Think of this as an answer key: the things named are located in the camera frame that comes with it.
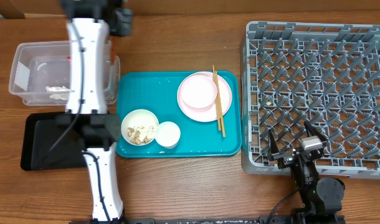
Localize white tissue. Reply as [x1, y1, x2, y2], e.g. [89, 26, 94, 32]
[45, 86, 70, 100]

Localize grey dishwasher rack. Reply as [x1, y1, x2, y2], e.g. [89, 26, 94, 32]
[240, 21, 380, 179]

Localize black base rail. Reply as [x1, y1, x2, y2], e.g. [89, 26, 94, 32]
[68, 215, 346, 224]

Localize black tray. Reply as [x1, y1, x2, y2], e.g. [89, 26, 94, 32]
[21, 111, 86, 171]

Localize clear plastic bin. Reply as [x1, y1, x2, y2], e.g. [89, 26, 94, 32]
[9, 39, 121, 106]

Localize large pink plate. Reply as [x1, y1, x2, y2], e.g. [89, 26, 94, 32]
[177, 72, 232, 122]

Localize wooden chopstick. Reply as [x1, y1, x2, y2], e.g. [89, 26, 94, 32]
[214, 70, 226, 138]
[212, 65, 222, 131]

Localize small white cup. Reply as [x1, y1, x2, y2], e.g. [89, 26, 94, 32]
[155, 121, 181, 149]

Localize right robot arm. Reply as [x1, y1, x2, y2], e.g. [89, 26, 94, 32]
[264, 121, 345, 223]

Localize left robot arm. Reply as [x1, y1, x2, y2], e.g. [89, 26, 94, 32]
[58, 0, 133, 223]

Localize teal serving tray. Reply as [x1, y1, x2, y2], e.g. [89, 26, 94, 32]
[116, 71, 242, 158]

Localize rice and peanut shells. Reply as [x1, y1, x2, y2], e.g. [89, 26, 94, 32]
[127, 126, 156, 146]

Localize white bowl with food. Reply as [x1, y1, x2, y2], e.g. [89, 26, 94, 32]
[121, 109, 159, 146]

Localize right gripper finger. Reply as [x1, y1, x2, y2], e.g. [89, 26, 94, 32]
[268, 129, 279, 156]
[304, 121, 328, 143]

